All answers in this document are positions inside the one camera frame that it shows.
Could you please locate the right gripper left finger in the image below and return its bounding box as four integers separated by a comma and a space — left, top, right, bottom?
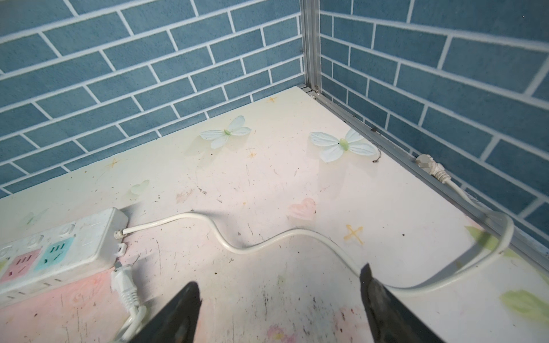
130, 281, 202, 343

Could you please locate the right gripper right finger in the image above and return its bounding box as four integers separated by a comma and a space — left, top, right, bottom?
360, 264, 442, 342

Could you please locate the long white power strip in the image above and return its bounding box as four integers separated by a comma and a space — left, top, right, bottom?
1, 208, 129, 307

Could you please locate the white socket white cable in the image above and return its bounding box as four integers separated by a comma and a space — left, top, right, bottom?
109, 261, 147, 343

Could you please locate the white power strip cable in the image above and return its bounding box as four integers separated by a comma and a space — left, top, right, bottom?
113, 153, 516, 297

